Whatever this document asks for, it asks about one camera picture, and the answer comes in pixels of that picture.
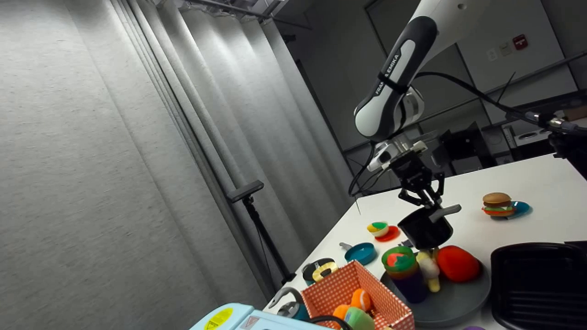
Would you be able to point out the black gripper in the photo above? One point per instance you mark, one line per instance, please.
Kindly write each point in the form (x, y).
(415, 169)

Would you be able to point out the red plate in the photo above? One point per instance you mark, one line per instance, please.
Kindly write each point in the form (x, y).
(393, 235)

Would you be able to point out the green yellow toy food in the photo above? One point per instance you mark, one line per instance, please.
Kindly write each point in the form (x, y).
(378, 228)

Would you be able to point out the toy burger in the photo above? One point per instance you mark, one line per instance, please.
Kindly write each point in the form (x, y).
(498, 204)

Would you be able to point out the multicoloured toy ball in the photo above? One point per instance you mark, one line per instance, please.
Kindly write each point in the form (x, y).
(399, 261)

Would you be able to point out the yellow white plush toy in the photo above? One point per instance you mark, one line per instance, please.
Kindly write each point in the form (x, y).
(430, 270)

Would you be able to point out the red orange plush ball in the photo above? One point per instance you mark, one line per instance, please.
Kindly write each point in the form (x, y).
(459, 264)

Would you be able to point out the blue teal plate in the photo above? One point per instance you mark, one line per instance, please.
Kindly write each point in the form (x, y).
(360, 253)

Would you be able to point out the dark purple cup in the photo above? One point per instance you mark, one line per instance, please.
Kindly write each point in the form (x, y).
(413, 288)

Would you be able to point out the small teal plate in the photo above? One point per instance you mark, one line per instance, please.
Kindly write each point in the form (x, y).
(523, 209)

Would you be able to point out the grey round plate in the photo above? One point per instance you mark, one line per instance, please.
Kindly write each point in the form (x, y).
(465, 299)

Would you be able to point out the red checkered basket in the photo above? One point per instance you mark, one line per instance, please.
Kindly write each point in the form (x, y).
(391, 312)

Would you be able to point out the small yellow toy item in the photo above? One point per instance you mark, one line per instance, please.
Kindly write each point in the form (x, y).
(325, 270)

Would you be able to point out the dark background desk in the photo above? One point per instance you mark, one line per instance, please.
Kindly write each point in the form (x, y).
(538, 101)

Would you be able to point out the green toy fruit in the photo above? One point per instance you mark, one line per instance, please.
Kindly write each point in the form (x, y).
(360, 321)

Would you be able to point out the black ridged baking tray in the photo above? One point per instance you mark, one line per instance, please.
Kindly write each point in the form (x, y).
(538, 286)

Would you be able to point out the small orange toy fruit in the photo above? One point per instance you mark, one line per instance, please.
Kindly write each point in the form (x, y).
(340, 312)

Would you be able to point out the black tripod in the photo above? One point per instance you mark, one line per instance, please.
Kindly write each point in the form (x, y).
(267, 239)

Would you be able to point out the light blue toy oven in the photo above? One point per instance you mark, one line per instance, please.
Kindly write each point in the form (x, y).
(245, 321)

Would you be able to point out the white curtain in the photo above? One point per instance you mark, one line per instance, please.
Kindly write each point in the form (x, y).
(92, 153)

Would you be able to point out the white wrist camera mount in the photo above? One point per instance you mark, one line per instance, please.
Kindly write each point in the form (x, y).
(382, 158)

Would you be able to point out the black camera stand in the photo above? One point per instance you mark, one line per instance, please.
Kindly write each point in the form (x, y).
(571, 153)

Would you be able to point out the red wall sign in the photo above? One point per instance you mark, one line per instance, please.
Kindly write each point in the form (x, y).
(520, 43)

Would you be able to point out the black camera on tripod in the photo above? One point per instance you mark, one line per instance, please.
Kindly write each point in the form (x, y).
(245, 191)

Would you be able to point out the ceiling curtain rail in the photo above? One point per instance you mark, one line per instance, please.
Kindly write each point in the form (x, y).
(245, 8)

